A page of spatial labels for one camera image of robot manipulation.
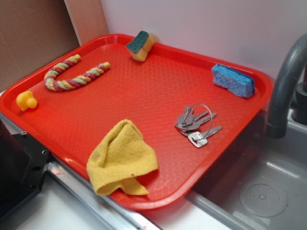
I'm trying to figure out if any yellow cloth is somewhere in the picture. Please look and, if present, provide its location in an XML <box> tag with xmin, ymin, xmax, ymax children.
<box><xmin>86</xmin><ymin>119</ymin><xmax>159</xmax><ymax>196</ymax></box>

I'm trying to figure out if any yellow rubber duck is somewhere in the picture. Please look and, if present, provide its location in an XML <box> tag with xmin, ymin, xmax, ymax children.
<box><xmin>16</xmin><ymin>91</ymin><xmax>38</xmax><ymax>111</ymax></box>

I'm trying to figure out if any multicolour rope toy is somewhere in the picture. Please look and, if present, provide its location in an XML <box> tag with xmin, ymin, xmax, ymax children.
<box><xmin>44</xmin><ymin>54</ymin><xmax>111</xmax><ymax>92</ymax></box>

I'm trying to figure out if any silver key bunch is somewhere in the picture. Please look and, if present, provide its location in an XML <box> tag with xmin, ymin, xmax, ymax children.
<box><xmin>175</xmin><ymin>103</ymin><xmax>223</xmax><ymax>148</ymax></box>

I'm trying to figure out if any blue sponge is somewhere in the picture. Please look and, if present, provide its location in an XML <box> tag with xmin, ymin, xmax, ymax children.
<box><xmin>211</xmin><ymin>64</ymin><xmax>255</xmax><ymax>98</ymax></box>

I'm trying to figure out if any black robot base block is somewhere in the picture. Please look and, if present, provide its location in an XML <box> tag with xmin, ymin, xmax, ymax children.
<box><xmin>0</xmin><ymin>122</ymin><xmax>50</xmax><ymax>220</ymax></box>

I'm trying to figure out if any brown cardboard panel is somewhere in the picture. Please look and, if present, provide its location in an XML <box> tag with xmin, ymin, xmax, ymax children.
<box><xmin>0</xmin><ymin>0</ymin><xmax>108</xmax><ymax>91</ymax></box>

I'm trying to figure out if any grey faucet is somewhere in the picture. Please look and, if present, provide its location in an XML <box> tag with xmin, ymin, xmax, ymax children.
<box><xmin>265</xmin><ymin>34</ymin><xmax>307</xmax><ymax>138</ymax></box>

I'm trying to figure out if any yellow green scrub sponge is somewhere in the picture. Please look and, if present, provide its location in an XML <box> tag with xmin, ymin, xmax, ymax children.
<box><xmin>126</xmin><ymin>31</ymin><xmax>155</xmax><ymax>62</ymax></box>

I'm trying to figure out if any grey sink basin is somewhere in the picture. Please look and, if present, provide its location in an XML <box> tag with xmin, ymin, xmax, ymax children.
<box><xmin>189</xmin><ymin>113</ymin><xmax>307</xmax><ymax>230</ymax></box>

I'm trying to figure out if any red plastic tray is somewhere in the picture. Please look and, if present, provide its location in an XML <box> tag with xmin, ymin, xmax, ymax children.
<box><xmin>0</xmin><ymin>34</ymin><xmax>273</xmax><ymax>211</ymax></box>

